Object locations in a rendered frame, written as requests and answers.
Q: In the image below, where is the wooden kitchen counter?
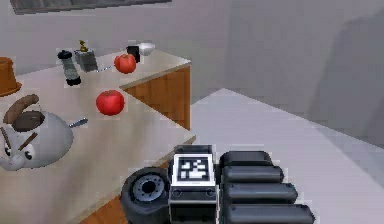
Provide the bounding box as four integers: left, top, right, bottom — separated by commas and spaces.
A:
0, 49, 197, 224

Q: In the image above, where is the black and grey pepper mill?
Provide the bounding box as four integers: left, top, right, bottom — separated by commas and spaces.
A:
57, 49, 82, 87

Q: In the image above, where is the brown pot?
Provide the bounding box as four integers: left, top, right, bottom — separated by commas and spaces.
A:
0, 56, 23, 98

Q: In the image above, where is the red apple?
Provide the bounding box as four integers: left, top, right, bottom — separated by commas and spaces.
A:
95, 89, 126, 117

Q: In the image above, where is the grey kettle with brown handle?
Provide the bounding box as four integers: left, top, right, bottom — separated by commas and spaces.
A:
0, 94, 75, 172

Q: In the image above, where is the black mug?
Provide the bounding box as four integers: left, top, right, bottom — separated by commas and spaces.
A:
126, 45, 141, 64

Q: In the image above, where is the white bowl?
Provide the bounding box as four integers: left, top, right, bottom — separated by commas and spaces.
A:
137, 42, 156, 57

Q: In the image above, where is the red tomato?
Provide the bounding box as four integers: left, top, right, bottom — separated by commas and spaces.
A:
113, 53, 137, 75

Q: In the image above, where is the grey soap dispenser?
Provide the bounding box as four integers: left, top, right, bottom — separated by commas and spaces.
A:
73, 40, 99, 73

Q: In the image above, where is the silver spoon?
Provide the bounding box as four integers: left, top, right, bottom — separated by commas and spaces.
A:
68, 117, 89, 129

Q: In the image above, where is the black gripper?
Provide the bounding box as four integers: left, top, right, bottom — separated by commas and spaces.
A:
120, 166, 172, 224

